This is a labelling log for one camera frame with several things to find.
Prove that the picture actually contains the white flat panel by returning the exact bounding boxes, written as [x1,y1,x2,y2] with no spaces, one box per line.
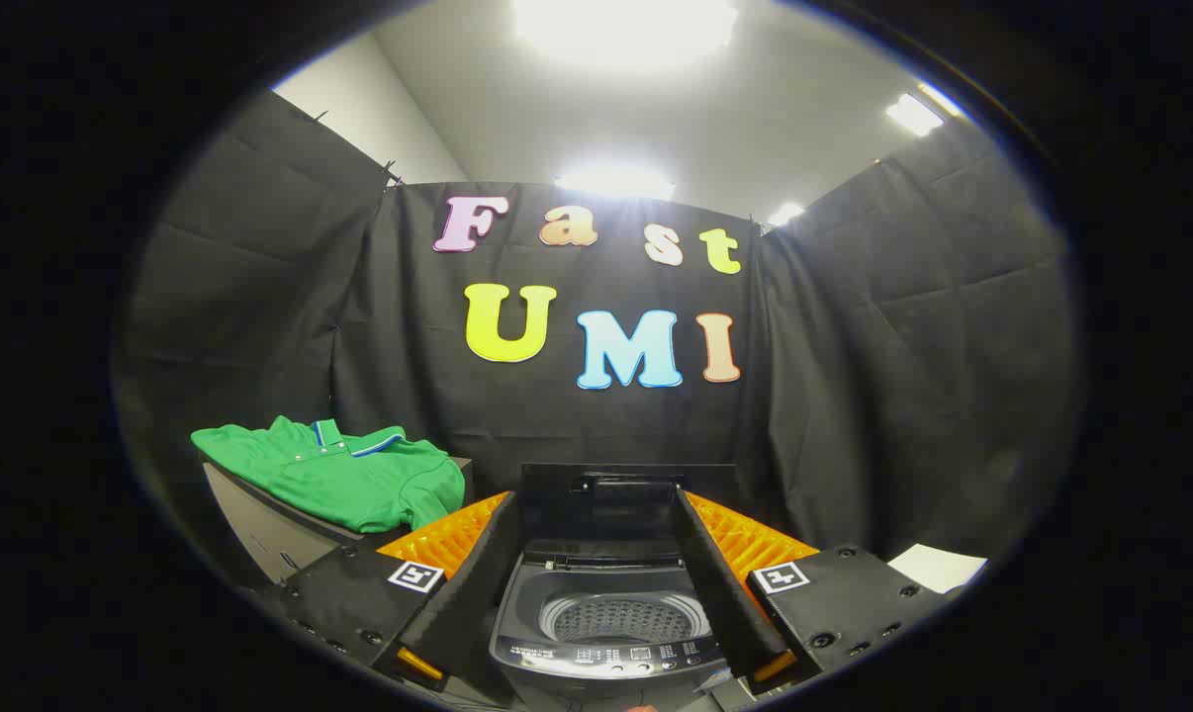
[888,544,989,595]

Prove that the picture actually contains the long ceiling light panel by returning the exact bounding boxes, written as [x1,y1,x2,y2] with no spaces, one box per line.
[555,166,677,201]

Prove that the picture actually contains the large round ceiling light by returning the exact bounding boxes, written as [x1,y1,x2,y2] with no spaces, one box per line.
[512,0,741,68]

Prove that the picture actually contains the black backdrop cloth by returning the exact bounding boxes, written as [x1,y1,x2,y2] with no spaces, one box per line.
[112,89,1077,594]

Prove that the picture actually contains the grey cabinet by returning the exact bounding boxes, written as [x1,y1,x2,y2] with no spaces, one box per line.
[201,457,474,589]

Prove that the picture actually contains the green polo shirt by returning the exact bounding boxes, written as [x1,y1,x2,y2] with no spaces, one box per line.
[191,415,466,535]

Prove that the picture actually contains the square ceiling light panel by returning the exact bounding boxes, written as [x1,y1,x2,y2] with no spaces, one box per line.
[885,83,964,137]

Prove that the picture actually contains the grey washing machine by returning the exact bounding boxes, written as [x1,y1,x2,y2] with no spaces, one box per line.
[488,549,741,712]

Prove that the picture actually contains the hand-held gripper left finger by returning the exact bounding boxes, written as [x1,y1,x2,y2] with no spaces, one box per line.
[260,491,520,693]

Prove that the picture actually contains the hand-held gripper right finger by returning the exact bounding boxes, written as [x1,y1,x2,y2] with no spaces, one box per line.
[674,487,949,693]

